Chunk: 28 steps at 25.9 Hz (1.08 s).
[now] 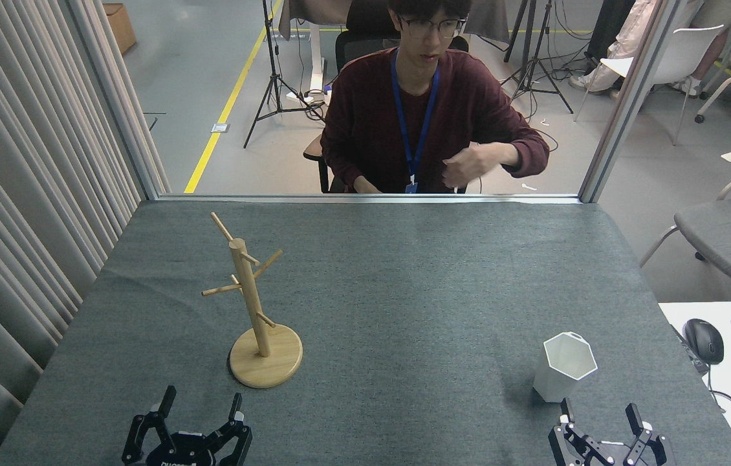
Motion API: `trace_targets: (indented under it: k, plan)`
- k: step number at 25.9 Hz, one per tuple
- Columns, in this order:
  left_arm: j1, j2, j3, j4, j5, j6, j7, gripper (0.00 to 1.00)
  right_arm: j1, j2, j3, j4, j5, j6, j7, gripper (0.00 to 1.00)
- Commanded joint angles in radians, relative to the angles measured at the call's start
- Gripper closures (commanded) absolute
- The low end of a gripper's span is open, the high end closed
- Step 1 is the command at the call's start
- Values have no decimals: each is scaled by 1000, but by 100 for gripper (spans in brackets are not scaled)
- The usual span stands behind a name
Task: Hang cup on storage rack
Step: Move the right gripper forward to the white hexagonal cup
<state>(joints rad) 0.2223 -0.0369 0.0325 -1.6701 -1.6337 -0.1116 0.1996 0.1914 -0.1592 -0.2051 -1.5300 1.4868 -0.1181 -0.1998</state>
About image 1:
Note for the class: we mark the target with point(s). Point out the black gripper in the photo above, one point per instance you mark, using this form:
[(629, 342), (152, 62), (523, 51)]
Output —
[(183, 452), (611, 454)]

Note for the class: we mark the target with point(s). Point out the white hexagonal cup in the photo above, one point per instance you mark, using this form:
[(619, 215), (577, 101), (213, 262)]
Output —
[(563, 369)]

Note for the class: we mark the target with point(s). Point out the wooden cup rack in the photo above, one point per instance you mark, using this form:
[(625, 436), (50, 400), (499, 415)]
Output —
[(255, 323)]

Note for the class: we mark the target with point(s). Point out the person's right hand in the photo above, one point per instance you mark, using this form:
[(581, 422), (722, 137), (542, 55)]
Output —
[(367, 185)]

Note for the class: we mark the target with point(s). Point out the person's left hand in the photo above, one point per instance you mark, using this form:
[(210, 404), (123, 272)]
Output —
[(466, 165)]

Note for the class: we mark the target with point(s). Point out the black computer mouse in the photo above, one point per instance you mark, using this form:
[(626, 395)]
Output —
[(704, 341)]

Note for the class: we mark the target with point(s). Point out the grey table cloth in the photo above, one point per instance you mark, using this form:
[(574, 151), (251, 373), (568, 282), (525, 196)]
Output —
[(404, 291)]

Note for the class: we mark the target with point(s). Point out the beige pleated curtain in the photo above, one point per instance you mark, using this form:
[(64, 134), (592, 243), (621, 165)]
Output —
[(16, 194)]

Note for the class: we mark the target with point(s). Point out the black tripod stand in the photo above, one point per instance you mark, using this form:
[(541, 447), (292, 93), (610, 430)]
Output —
[(273, 77), (534, 65)]

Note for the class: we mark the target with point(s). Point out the white plastic chair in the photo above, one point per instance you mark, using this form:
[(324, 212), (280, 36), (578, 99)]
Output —
[(676, 58)]

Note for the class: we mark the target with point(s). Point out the person in the background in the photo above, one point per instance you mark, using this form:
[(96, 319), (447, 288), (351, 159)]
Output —
[(624, 39)]

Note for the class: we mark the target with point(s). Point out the cardboard box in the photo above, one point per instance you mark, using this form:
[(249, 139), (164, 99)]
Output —
[(120, 27)]

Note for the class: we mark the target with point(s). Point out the black office chair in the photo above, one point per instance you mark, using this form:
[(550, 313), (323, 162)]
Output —
[(359, 45)]

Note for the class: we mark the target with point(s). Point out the black-framed glasses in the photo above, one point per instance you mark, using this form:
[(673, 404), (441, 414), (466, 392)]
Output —
[(433, 27)]

